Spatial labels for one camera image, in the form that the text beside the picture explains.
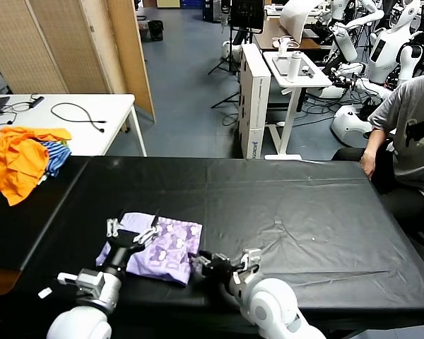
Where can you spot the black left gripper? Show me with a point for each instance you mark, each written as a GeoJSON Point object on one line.
{"type": "Point", "coordinates": [122, 247]}

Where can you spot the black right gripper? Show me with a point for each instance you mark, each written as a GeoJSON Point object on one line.
{"type": "Point", "coordinates": [220, 266]}

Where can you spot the lavender t-shirt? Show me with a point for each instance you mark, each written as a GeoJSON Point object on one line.
{"type": "Point", "coordinates": [169, 247]}

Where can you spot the person's right forearm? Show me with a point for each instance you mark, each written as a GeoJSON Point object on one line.
{"type": "Point", "coordinates": [374, 141]}

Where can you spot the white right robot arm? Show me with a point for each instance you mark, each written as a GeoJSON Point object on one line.
{"type": "Point", "coordinates": [275, 310]}

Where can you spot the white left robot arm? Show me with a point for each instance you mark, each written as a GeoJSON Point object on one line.
{"type": "Point", "coordinates": [88, 318]}

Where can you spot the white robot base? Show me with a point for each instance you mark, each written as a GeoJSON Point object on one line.
{"type": "Point", "coordinates": [350, 127]}

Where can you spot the person's right hand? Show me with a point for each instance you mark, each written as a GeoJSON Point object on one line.
{"type": "Point", "coordinates": [366, 164]}

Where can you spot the black side table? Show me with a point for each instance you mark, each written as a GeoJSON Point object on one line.
{"type": "Point", "coordinates": [28, 219]}

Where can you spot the white table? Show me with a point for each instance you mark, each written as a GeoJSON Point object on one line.
{"type": "Point", "coordinates": [92, 134]}

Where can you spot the small white tag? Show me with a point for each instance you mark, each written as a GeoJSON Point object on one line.
{"type": "Point", "coordinates": [45, 293]}

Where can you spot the blue striped garment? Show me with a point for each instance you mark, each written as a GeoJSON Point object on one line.
{"type": "Point", "coordinates": [56, 155]}

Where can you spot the green yellow garment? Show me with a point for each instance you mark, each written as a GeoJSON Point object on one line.
{"type": "Point", "coordinates": [64, 143]}

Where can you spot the black table cover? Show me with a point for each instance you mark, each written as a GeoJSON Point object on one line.
{"type": "Point", "coordinates": [304, 212]}

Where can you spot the orange garment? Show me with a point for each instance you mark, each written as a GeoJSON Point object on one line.
{"type": "Point", "coordinates": [17, 162]}

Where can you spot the black power strip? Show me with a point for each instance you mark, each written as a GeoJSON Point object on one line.
{"type": "Point", "coordinates": [38, 100]}

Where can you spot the tall white cardboard box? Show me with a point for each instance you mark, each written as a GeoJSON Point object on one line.
{"type": "Point", "coordinates": [259, 106]}

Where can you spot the wooden folding screen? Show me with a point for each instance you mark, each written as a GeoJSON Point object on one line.
{"type": "Point", "coordinates": [56, 46]}

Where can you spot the black trash bin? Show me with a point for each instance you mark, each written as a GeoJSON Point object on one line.
{"type": "Point", "coordinates": [155, 31]}

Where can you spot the white standing desk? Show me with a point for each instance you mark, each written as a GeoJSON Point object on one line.
{"type": "Point", "coordinates": [304, 83]}

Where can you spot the black tripod stand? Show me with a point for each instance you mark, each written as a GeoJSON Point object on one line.
{"type": "Point", "coordinates": [230, 53]}

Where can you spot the white round device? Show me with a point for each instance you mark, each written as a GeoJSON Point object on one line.
{"type": "Point", "coordinates": [233, 51]}

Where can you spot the gray tablet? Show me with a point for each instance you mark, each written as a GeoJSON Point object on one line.
{"type": "Point", "coordinates": [281, 67]}

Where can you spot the white bottle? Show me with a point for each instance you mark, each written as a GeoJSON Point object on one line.
{"type": "Point", "coordinates": [292, 67]}

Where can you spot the white headset stand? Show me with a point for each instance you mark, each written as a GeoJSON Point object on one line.
{"type": "Point", "coordinates": [284, 44]}

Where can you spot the brown cardboard box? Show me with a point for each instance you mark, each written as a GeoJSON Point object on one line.
{"type": "Point", "coordinates": [167, 3]}

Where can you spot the blue storage crate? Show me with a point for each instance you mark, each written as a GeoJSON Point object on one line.
{"type": "Point", "coordinates": [191, 3]}

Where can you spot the person in gray shirt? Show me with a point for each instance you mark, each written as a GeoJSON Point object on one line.
{"type": "Point", "coordinates": [410, 141]}

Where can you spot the brown desk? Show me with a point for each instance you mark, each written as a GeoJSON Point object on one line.
{"type": "Point", "coordinates": [304, 42]}

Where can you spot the black monitor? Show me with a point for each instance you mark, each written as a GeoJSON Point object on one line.
{"type": "Point", "coordinates": [246, 14]}

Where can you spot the white curved sheet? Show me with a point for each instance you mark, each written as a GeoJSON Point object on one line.
{"type": "Point", "coordinates": [295, 19]}

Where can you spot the white humanoid robot with cylinder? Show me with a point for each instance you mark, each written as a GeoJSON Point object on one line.
{"type": "Point", "coordinates": [344, 44]}

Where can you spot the large white humanoid robot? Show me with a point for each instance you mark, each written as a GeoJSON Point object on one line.
{"type": "Point", "coordinates": [385, 49]}

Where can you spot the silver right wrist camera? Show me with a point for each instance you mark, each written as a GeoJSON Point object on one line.
{"type": "Point", "coordinates": [249, 263]}

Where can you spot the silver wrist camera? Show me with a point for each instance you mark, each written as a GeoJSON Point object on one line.
{"type": "Point", "coordinates": [88, 282]}
{"type": "Point", "coordinates": [249, 263]}

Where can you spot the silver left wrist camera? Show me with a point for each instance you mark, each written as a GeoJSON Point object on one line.
{"type": "Point", "coordinates": [88, 282]}

